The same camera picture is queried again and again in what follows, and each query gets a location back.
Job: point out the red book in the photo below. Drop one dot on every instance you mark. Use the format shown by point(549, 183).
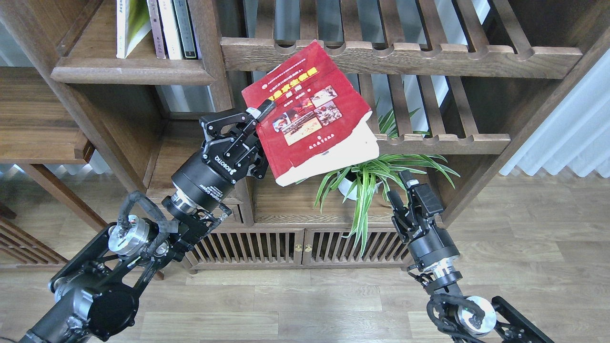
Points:
point(319, 124)

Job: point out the white upright book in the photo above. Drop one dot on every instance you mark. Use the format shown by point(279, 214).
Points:
point(170, 30)

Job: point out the green spider plant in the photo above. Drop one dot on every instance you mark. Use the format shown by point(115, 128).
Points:
point(386, 167)

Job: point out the maroon book white characters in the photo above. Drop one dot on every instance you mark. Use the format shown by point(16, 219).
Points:
point(156, 29)

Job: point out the wooden side table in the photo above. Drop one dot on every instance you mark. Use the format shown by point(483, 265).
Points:
point(36, 131)

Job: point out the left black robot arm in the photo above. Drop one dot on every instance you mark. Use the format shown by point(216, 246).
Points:
point(97, 292)

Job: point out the dark green upright book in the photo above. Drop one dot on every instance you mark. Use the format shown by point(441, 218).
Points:
point(185, 27)

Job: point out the white curtain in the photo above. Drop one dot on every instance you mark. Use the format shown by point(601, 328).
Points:
point(577, 133)

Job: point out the white plant pot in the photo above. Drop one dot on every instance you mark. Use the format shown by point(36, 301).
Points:
point(348, 185)

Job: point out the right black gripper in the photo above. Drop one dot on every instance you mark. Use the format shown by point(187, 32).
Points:
point(431, 247)

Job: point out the dark wooden bookshelf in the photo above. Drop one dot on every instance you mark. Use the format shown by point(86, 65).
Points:
point(516, 65)

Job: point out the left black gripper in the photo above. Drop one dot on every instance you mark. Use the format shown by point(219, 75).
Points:
point(211, 173)

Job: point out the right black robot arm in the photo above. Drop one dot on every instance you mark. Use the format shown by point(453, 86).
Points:
point(466, 319)

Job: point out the slatted wooden bench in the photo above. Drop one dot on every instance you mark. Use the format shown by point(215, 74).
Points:
point(24, 249)

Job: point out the yellow green book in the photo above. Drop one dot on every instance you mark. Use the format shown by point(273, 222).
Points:
point(132, 25)

